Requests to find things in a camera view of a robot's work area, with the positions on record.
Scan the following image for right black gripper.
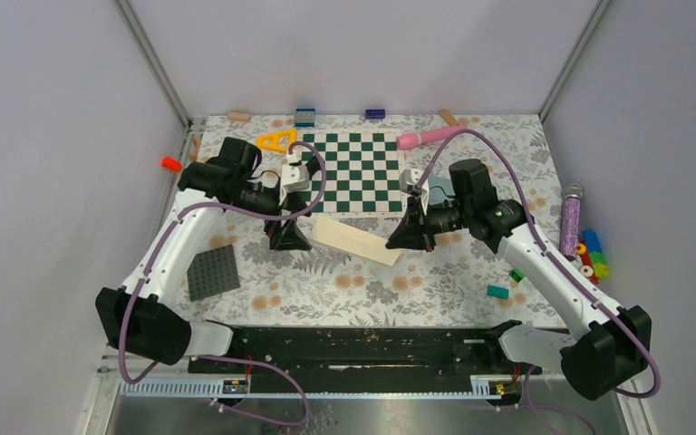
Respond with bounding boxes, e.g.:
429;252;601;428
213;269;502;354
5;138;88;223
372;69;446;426
386;194;473;253

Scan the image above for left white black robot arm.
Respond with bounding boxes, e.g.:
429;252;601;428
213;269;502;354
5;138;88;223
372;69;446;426
95;137;326;372

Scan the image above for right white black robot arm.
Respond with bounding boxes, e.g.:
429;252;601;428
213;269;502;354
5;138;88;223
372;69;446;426
386;159;654;400

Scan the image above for grey-blue envelope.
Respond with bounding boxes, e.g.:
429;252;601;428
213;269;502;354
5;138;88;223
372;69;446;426
427;176;455;205

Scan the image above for floral patterned table mat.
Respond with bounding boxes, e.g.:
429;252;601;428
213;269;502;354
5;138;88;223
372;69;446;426
175;114;563;328

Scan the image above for green white chessboard mat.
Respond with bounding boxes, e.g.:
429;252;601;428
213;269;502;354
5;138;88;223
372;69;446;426
300;129;406;218

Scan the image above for grey lego baseplate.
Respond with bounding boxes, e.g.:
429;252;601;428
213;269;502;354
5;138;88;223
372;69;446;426
187;245;241;302

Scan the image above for pink toy microphone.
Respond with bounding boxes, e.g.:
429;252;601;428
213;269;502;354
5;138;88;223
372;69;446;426
396;125;468;150

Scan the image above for yellow triangle toy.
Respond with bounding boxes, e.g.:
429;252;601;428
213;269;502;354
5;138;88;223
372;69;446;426
256;129;297;153

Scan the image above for teal small block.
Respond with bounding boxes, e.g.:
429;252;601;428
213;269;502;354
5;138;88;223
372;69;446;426
487;285;510;300

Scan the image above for blue grey lego brick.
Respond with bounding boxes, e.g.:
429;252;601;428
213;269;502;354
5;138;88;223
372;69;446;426
293;108;316;128

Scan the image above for right wooden cylinder peg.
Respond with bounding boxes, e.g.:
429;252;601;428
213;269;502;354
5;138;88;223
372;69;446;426
439;109;459;126

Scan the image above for wooden cylinder peg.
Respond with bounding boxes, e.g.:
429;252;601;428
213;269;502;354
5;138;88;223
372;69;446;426
227;111;252;123
439;109;459;126

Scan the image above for purple lego brick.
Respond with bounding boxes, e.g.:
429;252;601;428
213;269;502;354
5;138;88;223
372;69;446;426
364;109;386;120

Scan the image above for left wooden cylinder peg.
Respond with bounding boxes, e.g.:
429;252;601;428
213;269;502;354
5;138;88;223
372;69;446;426
227;111;252;123

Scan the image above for orange red small cylinder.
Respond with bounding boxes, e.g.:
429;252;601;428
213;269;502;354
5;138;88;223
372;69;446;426
160;156;183;173

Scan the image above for purple glitter microphone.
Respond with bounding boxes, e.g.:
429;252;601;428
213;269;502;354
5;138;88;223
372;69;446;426
558;183;584;259

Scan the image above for colourful block toy pile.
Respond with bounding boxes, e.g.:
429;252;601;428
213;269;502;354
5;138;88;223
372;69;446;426
576;229;611;282

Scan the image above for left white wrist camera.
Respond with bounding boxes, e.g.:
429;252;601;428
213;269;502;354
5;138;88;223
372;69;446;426
279;147;312;207

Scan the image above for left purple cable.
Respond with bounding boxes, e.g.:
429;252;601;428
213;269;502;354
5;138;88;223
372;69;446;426
117;141;329;429

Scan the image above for purple cable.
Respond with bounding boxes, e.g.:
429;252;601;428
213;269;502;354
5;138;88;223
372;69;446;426
413;128;663;435
117;141;329;429

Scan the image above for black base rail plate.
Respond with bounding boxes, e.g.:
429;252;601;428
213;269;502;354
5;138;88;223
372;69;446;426
188;326;529;396

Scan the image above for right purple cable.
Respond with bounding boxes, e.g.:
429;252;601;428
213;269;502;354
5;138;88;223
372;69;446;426
413;128;663;435

